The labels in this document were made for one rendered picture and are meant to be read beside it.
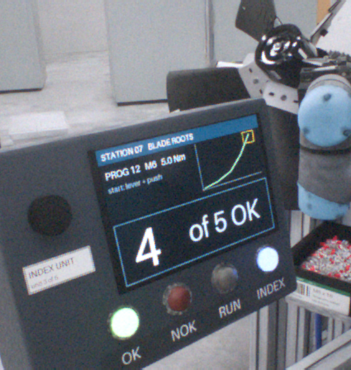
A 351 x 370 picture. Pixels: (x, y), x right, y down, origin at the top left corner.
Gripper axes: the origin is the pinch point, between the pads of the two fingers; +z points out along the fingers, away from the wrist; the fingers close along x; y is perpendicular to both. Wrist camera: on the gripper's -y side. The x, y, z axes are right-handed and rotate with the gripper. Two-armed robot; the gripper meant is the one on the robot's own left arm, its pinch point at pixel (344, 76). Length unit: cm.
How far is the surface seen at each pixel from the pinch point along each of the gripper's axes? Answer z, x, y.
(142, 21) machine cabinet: 499, -9, 233
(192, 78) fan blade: 22.6, 0.5, 37.1
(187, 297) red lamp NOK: -71, 5, 12
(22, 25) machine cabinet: 567, -27, 442
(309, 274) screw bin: -23.3, 30.0, 6.9
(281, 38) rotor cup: 14.5, -7.4, 13.2
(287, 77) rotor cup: 11.0, 0.7, 12.1
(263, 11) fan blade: 31.1, -13.2, 19.2
